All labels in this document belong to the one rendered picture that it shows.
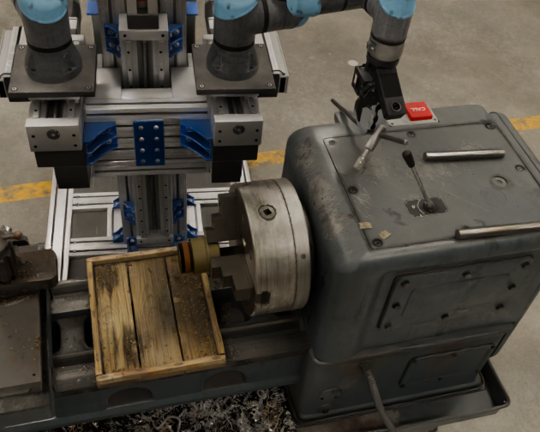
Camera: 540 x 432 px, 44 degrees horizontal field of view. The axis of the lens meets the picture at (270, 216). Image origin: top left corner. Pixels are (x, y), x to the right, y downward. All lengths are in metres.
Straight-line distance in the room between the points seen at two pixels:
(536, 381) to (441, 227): 1.53
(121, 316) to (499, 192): 0.95
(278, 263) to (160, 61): 0.81
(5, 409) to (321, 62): 3.03
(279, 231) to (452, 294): 0.44
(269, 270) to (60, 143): 0.74
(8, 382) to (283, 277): 0.62
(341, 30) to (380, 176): 2.94
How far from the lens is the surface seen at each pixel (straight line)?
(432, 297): 1.58
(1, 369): 1.57
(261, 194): 1.47
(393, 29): 1.40
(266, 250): 1.42
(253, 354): 1.66
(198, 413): 1.93
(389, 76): 1.46
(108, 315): 1.70
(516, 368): 2.92
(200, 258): 1.51
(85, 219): 2.82
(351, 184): 1.50
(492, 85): 4.28
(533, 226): 1.54
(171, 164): 2.10
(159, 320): 1.68
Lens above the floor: 2.29
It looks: 47 degrees down
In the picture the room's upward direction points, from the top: 8 degrees clockwise
